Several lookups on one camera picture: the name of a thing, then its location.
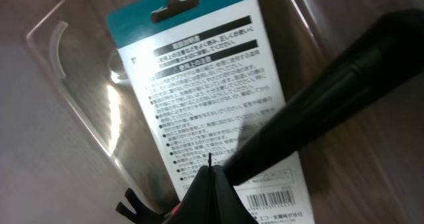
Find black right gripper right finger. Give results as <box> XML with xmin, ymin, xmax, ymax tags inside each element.
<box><xmin>211</xmin><ymin>166</ymin><xmax>258</xmax><ymax>224</ymax></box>

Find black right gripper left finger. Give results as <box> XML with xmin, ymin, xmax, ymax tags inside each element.
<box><xmin>165</xmin><ymin>166</ymin><xmax>211</xmax><ymax>224</ymax></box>

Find clear plastic container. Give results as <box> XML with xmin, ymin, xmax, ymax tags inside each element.
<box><xmin>25</xmin><ymin>0</ymin><xmax>424</xmax><ymax>224</ymax></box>

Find white blue cardboard box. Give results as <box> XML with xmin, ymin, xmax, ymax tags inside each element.
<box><xmin>107</xmin><ymin>0</ymin><xmax>314</xmax><ymax>223</ymax></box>

